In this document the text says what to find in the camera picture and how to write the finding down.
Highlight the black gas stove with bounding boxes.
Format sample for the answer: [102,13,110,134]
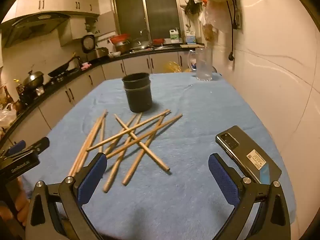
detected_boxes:
[42,67,80,85]

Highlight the black wok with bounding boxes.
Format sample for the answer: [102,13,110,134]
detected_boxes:
[47,56,80,78]

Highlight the dark glass sauce bottle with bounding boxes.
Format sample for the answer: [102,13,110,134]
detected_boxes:
[4,86,14,106]

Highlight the black power cable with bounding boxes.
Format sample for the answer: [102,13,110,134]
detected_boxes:
[226,0,237,61]

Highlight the steel pot with lid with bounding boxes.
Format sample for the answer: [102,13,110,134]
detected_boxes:
[22,65,44,88]

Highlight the grey range hood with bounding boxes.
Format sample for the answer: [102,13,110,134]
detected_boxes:
[0,11,72,48]

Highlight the person's left hand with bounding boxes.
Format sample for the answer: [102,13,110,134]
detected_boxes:
[14,190,29,228]

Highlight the yellow plastic bag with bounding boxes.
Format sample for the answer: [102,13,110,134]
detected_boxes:
[164,60,190,73]

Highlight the white plastic bag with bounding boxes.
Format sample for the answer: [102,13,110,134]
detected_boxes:
[0,102,17,128]

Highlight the frosted sliding window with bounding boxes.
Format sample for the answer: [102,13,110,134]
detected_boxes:
[110,0,182,40]

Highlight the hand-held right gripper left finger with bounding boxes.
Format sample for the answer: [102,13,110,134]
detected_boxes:
[25,152,108,240]

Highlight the clear plastic bag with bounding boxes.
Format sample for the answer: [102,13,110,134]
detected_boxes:
[200,0,227,34]

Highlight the plastic bag of brown food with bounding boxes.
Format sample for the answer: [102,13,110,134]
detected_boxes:
[202,25,218,43]

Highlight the black smartphone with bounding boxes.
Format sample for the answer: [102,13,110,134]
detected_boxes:
[215,125,282,184]

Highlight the steel pot under basin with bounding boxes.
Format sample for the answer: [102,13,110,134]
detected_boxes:
[115,42,130,54]

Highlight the white lower cabinets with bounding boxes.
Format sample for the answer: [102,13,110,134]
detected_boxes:
[0,51,198,155]

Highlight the white jug blue label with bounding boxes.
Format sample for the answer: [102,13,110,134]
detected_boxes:
[185,29,196,43]

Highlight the dark hanging bundle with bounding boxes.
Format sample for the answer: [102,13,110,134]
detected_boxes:
[185,0,203,15]

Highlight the clear glass pitcher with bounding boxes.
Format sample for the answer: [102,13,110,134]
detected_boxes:
[187,47,213,82]

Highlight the red plastic basin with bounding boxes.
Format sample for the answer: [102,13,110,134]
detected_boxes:
[110,34,130,44]

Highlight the bunch of wooden chopsticks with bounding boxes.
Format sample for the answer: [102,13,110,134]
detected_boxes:
[68,109,183,193]

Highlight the white green detergent bottle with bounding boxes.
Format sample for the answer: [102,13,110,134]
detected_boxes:
[169,28,181,43]

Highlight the small corner shelf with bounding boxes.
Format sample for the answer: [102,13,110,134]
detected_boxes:
[85,17,100,34]

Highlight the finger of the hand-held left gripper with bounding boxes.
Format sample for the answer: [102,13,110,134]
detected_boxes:
[14,137,50,158]
[4,140,27,157]

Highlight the silver rice cooker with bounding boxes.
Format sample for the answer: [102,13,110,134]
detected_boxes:
[81,33,109,60]

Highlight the chrome sink faucet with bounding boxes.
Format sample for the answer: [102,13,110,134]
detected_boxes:
[140,29,152,49]

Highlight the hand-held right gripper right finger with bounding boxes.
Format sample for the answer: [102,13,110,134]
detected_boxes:
[208,152,292,240]

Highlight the black kitchen countertop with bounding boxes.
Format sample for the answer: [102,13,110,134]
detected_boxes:
[0,44,204,150]

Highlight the blue table cloth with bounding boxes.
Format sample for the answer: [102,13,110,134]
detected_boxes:
[21,72,297,240]

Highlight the black chopstick holder cup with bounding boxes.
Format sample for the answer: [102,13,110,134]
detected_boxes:
[122,72,153,113]

